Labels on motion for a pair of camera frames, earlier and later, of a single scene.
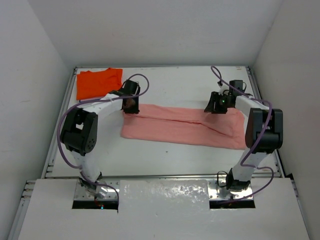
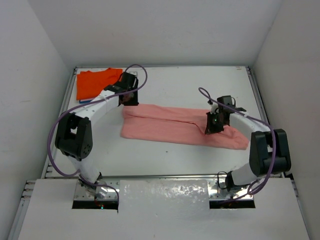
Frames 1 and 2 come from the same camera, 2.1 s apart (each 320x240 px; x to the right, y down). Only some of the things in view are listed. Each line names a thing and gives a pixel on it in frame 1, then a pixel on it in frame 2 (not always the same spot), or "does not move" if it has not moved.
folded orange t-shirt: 97,84 does not move
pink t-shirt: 191,126 does not move
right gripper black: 213,106 → 210,129
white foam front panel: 164,209 does not move
